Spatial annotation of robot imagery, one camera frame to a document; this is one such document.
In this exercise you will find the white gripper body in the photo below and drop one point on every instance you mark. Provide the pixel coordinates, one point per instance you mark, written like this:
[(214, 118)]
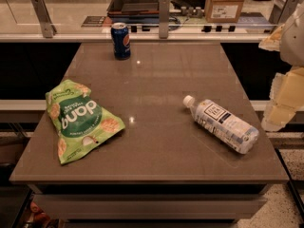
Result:
[(293, 45)]

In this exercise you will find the dark open tray box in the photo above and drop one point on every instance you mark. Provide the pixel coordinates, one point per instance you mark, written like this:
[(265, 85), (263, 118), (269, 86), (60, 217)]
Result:
[(133, 7)]

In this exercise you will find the grey table drawer front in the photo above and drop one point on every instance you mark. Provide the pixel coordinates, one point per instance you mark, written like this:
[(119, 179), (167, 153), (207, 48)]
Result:
[(150, 206)]

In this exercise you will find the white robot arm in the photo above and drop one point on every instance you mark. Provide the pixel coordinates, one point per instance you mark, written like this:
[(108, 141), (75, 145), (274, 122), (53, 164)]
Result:
[(292, 40)]

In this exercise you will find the metal glass bracket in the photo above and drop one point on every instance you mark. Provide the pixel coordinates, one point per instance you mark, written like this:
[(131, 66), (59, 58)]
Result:
[(164, 18), (47, 27), (282, 10)]

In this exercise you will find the right metal glass bracket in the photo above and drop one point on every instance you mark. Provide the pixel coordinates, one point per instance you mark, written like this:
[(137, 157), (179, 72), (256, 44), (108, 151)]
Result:
[(282, 10)]

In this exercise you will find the brown cardboard box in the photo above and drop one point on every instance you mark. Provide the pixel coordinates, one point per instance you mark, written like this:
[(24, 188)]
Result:
[(223, 11)]

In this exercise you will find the center metal glass bracket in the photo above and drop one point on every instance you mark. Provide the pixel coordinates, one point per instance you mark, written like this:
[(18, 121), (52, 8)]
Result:
[(164, 18)]

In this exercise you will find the left metal glass bracket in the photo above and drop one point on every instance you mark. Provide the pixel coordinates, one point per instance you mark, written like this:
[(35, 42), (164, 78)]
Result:
[(47, 27)]

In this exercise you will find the green snack chip bag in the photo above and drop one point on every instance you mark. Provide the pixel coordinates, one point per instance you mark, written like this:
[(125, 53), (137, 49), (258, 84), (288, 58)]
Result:
[(81, 124)]

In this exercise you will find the clear plastic water bottle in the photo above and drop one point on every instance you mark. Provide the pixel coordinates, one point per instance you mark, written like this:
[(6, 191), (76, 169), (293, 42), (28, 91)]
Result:
[(223, 124)]

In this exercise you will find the blue pepsi can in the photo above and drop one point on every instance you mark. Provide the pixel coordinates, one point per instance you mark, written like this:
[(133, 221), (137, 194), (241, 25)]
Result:
[(120, 39)]

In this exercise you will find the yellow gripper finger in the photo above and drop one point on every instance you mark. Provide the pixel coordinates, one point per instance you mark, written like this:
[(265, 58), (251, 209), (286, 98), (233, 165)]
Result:
[(288, 89), (275, 116)]

